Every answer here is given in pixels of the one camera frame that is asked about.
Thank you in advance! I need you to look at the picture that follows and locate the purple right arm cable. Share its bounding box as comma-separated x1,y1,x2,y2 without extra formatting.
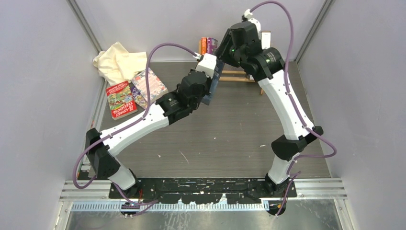
250,0,338,218

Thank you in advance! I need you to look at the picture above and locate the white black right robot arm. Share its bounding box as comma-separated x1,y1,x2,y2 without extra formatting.
216,21,316,197

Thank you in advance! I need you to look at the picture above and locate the black mounting base plate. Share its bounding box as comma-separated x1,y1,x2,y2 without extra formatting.
125,178,297,205

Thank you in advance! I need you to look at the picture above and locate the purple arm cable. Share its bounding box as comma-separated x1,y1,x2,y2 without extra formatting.
72,43,203,218
250,0,338,218

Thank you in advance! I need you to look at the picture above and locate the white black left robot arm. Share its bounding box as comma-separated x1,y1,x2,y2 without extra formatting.
85,70,212,198

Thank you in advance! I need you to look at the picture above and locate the purple yellow treehouse book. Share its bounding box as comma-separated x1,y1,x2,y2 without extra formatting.
131,87,147,109

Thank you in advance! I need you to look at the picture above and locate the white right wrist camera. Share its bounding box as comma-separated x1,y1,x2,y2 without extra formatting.
242,9,261,38

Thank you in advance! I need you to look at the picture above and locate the white Decorate book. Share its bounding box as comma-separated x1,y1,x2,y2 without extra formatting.
260,31,271,49

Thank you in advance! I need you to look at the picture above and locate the dark blue book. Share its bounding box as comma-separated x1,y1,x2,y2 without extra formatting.
201,60,225,105

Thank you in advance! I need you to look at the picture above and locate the floral white book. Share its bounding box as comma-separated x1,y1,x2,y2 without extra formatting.
131,68,169,104

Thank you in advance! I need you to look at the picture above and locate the purple cartoon book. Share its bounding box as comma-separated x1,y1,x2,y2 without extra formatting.
206,37,218,55

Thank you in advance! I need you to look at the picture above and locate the orange treehouse book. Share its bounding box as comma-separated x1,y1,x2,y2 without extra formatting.
199,37,207,55

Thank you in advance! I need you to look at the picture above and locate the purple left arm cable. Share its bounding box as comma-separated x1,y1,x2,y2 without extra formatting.
72,43,203,218

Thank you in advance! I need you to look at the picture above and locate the red treehouse book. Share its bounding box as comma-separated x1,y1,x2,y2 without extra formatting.
105,81,137,120

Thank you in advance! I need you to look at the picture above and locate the wooden book rack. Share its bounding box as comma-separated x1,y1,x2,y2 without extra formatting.
199,41,254,82

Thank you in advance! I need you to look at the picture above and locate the cream cloth bag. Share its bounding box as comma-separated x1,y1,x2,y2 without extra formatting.
92,42,147,86

